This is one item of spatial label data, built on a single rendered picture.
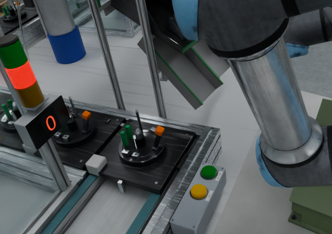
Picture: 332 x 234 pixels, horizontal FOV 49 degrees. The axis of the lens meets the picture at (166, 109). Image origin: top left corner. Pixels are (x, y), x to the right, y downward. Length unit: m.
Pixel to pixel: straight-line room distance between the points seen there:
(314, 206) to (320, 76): 2.29
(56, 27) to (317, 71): 2.15
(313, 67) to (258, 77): 2.74
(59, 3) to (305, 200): 1.35
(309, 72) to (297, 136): 2.55
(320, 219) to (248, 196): 0.21
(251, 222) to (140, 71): 0.92
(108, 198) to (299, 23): 0.66
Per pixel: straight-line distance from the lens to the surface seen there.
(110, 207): 1.03
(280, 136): 0.65
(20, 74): 0.82
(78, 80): 1.74
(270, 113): 0.60
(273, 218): 1.03
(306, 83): 3.07
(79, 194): 1.05
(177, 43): 1.06
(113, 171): 1.04
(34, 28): 2.30
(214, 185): 0.97
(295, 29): 0.82
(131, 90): 1.55
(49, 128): 0.89
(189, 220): 0.90
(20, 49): 0.80
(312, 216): 0.98
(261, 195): 1.08
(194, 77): 1.22
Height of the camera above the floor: 1.69
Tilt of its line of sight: 36 degrees down
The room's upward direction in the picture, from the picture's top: 11 degrees counter-clockwise
